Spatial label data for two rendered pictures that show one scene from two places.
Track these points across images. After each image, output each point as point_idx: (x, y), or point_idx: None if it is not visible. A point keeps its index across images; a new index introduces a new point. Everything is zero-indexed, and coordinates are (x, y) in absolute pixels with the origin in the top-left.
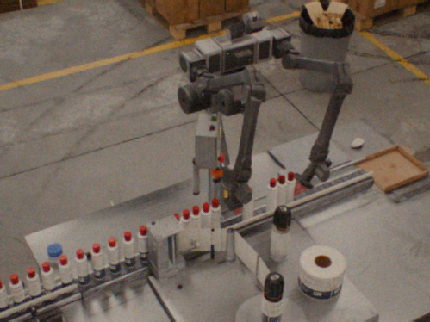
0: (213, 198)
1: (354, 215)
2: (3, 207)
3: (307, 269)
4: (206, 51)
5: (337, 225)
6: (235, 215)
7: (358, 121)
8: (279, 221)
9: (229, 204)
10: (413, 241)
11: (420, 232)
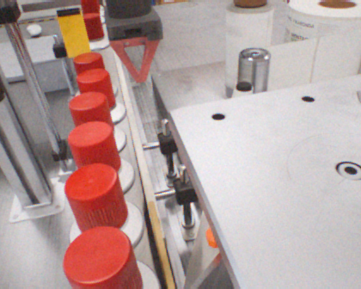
0: (19, 129)
1: (160, 46)
2: None
3: None
4: None
5: (172, 57)
6: (145, 79)
7: None
8: None
9: (145, 19)
10: (223, 23)
11: (209, 20)
